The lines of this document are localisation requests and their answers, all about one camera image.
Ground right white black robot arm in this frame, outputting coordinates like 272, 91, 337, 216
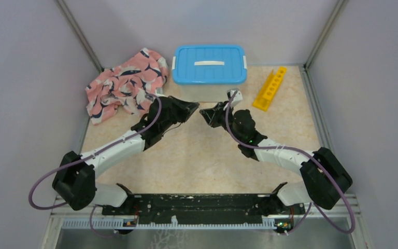
200, 102, 353, 214

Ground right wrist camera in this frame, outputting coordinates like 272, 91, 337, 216
226, 88, 243, 107

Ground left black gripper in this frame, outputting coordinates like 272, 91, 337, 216
160, 95, 200, 132

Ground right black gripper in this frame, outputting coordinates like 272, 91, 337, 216
201, 100, 244, 142

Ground blue plastic bin lid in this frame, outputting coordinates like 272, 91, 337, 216
172, 44, 247, 86

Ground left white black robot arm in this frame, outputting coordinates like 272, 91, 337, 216
52, 96, 200, 215

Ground yellow test tube rack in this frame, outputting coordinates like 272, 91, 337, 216
252, 66, 287, 112

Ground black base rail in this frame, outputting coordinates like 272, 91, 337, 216
102, 193, 305, 225

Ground pink patterned cloth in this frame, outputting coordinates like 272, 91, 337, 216
85, 48, 169, 125

